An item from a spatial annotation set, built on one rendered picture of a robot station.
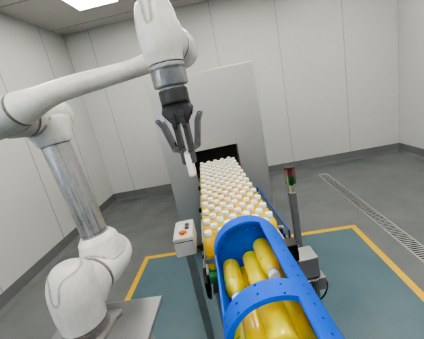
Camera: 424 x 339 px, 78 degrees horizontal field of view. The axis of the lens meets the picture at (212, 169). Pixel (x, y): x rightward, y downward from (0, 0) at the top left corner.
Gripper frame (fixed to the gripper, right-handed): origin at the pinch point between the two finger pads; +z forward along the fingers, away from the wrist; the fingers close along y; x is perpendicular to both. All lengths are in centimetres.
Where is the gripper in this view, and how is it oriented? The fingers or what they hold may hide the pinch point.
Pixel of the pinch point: (190, 163)
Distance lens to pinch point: 71.7
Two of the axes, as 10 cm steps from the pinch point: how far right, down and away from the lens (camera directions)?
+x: -1.5, 2.7, -9.5
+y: -9.7, 1.7, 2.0
